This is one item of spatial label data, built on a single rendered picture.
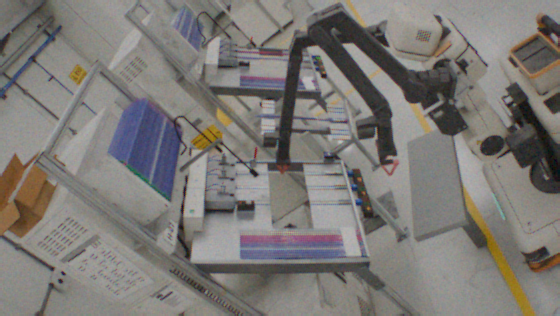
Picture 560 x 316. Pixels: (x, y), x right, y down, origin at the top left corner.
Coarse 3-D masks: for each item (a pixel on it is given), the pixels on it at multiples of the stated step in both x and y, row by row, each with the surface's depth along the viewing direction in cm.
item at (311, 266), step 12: (204, 264) 185; (216, 264) 185; (228, 264) 185; (240, 264) 186; (252, 264) 186; (264, 264) 187; (276, 264) 187; (288, 264) 187; (300, 264) 188; (312, 264) 188; (324, 264) 189; (336, 264) 189; (348, 264) 190; (360, 264) 190
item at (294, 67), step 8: (296, 56) 192; (288, 64) 198; (296, 64) 194; (288, 72) 199; (296, 72) 199; (288, 80) 202; (296, 80) 202; (288, 88) 205; (296, 88) 205; (288, 96) 207; (296, 96) 209; (288, 104) 210; (288, 112) 213; (280, 120) 217; (288, 120) 215; (280, 128) 217; (288, 128) 217; (280, 136) 220
